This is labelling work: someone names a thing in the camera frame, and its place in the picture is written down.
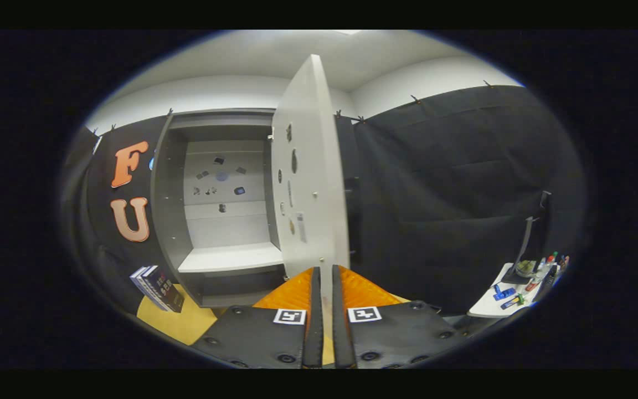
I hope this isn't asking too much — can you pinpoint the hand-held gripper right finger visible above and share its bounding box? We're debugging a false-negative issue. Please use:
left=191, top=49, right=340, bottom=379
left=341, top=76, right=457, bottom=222
left=331, top=264, right=470, bottom=370

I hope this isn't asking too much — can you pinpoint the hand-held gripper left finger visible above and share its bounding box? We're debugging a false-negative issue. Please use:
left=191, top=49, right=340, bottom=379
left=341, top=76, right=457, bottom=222
left=191, top=267, right=325, bottom=370

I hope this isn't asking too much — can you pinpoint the white cabinet door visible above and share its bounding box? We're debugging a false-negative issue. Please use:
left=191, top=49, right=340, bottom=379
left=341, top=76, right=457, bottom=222
left=271, top=54, right=351, bottom=333

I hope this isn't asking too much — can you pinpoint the white cabinet shelf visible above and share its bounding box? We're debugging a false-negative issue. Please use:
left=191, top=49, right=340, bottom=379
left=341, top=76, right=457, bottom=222
left=178, top=242, right=285, bottom=274

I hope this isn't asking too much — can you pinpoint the white side table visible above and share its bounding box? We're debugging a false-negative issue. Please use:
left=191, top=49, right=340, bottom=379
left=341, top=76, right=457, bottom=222
left=467, top=252, right=570, bottom=319

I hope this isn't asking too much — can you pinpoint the black backdrop cloth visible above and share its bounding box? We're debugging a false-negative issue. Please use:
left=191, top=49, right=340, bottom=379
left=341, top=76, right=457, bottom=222
left=61, top=83, right=588, bottom=316

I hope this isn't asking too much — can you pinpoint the grey cabinet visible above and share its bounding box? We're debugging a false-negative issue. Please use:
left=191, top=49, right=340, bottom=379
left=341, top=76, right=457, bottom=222
left=150, top=108, right=292, bottom=308

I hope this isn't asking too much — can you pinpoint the white red bottle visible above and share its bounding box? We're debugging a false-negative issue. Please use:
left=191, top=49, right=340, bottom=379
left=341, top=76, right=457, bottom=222
left=525, top=256, right=555, bottom=293

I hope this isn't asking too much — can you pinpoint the black desk stand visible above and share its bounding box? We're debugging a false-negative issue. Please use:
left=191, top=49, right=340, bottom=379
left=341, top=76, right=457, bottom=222
left=502, top=191, right=552, bottom=286

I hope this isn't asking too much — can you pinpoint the bunch of coloured pens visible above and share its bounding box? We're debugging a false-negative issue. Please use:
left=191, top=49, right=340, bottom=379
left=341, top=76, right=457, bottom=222
left=538, top=251, right=570, bottom=289

